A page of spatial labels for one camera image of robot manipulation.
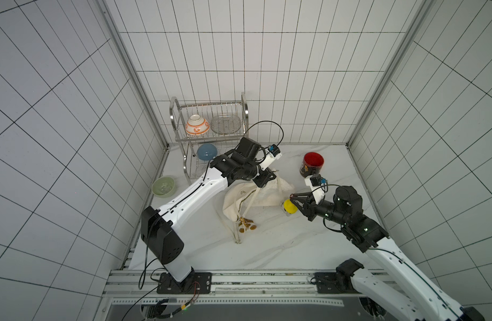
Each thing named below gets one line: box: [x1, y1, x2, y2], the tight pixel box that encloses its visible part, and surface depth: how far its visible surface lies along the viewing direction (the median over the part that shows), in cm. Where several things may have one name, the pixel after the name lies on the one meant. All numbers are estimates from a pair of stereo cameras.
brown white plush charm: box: [235, 216, 257, 234], surface depth 80 cm
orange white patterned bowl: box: [185, 114, 211, 136], surface depth 87 cm
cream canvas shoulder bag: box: [222, 176, 295, 244], surface depth 82 cm
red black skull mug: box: [299, 151, 325, 178], surface depth 102 cm
